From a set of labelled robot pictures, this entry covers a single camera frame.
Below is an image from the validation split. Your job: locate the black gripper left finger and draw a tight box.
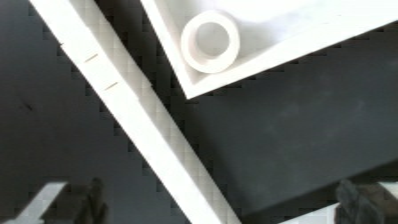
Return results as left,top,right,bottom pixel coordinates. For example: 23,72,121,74
11,178,109,224

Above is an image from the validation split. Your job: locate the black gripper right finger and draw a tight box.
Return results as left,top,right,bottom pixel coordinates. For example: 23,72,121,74
334,180,398,224

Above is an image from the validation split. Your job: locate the white square tabletop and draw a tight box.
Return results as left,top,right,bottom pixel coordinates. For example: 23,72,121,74
141,0,398,98

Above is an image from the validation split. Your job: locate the white obstacle fence bar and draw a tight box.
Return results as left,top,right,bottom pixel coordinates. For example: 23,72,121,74
30,0,242,224

